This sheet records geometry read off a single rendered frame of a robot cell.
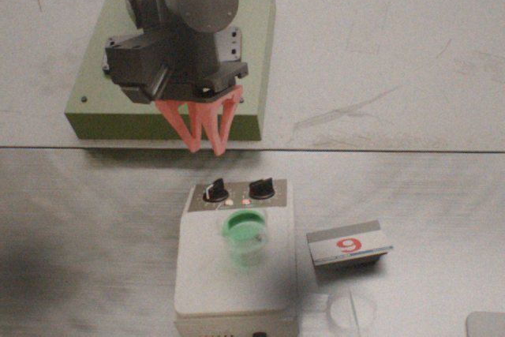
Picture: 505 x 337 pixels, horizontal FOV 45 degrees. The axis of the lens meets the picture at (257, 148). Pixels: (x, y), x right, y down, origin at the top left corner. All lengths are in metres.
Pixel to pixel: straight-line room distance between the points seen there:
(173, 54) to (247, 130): 0.25
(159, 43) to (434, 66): 0.47
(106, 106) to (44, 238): 0.19
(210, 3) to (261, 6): 0.39
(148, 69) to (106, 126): 0.30
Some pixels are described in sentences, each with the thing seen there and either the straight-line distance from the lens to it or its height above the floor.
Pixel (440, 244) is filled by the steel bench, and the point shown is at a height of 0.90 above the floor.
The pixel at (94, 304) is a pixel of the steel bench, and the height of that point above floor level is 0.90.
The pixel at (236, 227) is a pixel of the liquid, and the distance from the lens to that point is 0.63.
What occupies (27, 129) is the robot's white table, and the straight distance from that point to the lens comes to 0.97.
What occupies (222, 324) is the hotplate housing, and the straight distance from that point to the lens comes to 0.66.
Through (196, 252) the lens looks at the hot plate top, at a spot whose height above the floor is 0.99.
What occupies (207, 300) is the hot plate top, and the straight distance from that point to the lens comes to 0.64.
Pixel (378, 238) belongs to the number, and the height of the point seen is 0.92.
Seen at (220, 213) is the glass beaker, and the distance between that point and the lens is 0.61.
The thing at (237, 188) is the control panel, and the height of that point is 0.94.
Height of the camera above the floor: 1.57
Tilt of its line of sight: 53 degrees down
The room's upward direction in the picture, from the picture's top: 11 degrees counter-clockwise
